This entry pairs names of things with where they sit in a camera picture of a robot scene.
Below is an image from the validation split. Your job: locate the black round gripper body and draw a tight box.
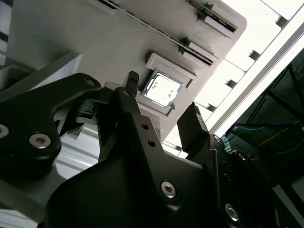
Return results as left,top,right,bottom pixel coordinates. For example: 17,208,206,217
44,99,224,228

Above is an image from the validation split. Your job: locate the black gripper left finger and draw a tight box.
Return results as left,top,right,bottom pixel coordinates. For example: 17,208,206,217
0,70,183,212

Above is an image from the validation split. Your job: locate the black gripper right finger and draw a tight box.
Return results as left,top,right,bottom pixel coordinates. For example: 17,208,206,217
177,101,281,228

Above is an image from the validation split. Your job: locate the silver CPU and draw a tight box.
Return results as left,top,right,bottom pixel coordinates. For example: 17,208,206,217
140,68,183,110

